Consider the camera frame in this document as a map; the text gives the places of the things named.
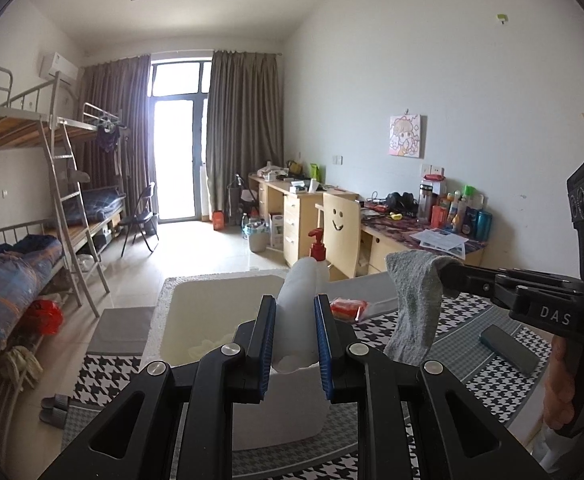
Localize white plastic bag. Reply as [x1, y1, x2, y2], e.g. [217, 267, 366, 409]
[271, 257, 318, 374]

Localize grey sock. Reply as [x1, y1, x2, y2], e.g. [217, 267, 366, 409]
[384, 249, 460, 366]

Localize person's right hand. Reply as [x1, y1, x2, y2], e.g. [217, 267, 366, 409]
[542, 336, 575, 430]

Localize red snack packet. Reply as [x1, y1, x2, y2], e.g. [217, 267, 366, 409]
[330, 298, 369, 323]

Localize white pump bottle red top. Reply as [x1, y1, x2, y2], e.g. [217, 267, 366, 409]
[308, 228, 330, 283]

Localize white styrofoam box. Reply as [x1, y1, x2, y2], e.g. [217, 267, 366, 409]
[142, 270, 330, 451]

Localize dark green smartphone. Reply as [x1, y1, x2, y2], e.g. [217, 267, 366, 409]
[480, 325, 539, 376]

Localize wooden chair smiley face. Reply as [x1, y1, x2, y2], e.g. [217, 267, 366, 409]
[322, 193, 361, 278]

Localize wooden desk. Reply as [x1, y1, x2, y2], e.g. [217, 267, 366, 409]
[247, 173, 486, 281]

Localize teal bottle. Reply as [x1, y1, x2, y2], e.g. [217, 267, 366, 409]
[475, 209, 493, 242]

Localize black headphones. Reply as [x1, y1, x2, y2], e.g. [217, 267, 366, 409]
[385, 192, 418, 218]

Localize papers on desk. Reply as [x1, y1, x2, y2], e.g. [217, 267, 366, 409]
[410, 229, 467, 260]

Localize black folding chair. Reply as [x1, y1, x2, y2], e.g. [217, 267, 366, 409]
[119, 182, 159, 257]

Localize right brown curtain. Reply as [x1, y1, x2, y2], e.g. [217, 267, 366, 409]
[206, 51, 284, 212]

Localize brown curtain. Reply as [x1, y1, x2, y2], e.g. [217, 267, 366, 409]
[206, 51, 284, 212]
[74, 54, 151, 212]

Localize red plastic bag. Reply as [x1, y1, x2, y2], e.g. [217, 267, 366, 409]
[20, 299, 64, 336]

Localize grey slippers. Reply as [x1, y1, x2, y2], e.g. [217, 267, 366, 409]
[39, 393, 70, 429]

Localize metal bunk ladder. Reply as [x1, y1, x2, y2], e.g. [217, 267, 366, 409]
[39, 71, 112, 319]

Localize blue plaid bedding bundle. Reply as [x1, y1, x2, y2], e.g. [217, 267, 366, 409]
[0, 234, 63, 350]

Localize metal bunk bed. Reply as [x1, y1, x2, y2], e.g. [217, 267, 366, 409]
[0, 58, 134, 361]

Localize left brown curtain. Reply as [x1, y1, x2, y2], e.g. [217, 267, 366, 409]
[74, 54, 151, 212]

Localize white air conditioner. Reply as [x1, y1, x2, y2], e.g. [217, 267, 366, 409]
[39, 52, 79, 84]

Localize pink cartoon wall picture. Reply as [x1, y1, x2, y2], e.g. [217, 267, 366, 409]
[388, 114, 421, 158]

